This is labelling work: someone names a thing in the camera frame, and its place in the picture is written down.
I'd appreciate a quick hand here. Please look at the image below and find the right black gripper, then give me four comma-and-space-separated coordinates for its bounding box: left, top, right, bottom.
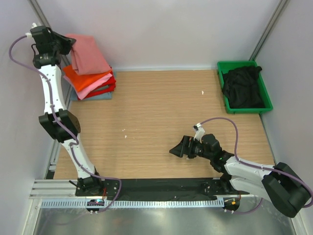
169, 135, 213, 160

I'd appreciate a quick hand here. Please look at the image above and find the dusty pink t shirt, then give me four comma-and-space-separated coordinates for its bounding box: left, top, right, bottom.
66, 34, 111, 75

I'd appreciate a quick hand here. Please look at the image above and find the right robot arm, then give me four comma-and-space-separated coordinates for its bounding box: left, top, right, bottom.
169, 134, 313, 218

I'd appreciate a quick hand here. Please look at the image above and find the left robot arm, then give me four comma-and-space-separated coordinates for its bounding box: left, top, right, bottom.
30, 26, 104, 196

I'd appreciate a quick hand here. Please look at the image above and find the orange folded t shirt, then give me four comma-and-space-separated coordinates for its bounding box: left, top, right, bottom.
63, 65, 112, 92

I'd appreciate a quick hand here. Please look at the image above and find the light pink folded t shirt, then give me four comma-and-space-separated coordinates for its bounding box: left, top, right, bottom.
64, 71, 116, 100

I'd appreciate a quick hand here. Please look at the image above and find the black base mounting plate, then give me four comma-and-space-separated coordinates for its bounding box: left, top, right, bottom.
72, 178, 240, 201

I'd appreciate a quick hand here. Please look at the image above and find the black t shirt in bin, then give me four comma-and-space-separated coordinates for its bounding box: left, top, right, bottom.
222, 66, 265, 109

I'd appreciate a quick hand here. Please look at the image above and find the green plastic bin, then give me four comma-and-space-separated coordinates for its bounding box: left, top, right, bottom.
217, 61, 273, 114

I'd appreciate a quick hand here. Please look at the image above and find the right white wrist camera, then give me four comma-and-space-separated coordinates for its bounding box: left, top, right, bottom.
193, 123, 205, 141

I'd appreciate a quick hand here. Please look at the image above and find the white slotted cable duct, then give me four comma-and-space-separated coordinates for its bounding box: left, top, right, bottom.
41, 198, 224, 209

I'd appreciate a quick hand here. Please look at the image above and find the right aluminium frame post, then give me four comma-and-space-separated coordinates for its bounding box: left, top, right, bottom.
249, 0, 290, 61

